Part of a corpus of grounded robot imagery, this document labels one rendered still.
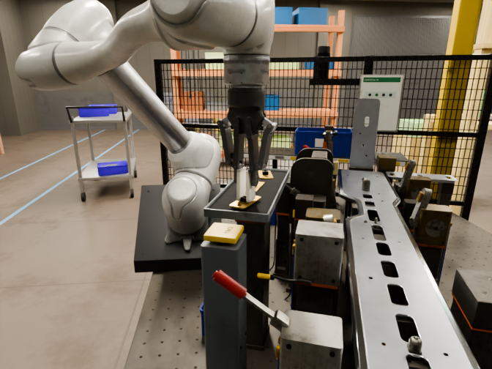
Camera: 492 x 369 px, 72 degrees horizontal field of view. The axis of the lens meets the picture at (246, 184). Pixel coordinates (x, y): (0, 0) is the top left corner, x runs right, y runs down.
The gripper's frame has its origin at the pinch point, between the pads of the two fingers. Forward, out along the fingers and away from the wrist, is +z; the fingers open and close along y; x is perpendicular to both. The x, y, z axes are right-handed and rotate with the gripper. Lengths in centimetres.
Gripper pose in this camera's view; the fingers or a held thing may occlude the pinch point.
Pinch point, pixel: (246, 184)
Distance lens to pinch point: 73.2
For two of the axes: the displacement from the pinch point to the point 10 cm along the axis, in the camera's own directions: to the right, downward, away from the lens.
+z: 0.0, 9.5, 3.0
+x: 4.8, -2.6, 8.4
